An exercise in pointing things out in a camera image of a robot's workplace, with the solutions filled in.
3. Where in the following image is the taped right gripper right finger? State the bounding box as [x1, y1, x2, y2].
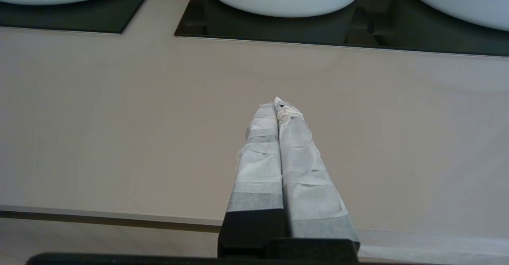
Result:
[274, 97, 361, 249]

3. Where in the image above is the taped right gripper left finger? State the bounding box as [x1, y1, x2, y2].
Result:
[218, 103, 288, 257]

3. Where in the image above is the black glass cooktop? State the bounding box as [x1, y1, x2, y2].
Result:
[174, 0, 509, 57]
[0, 0, 161, 34]

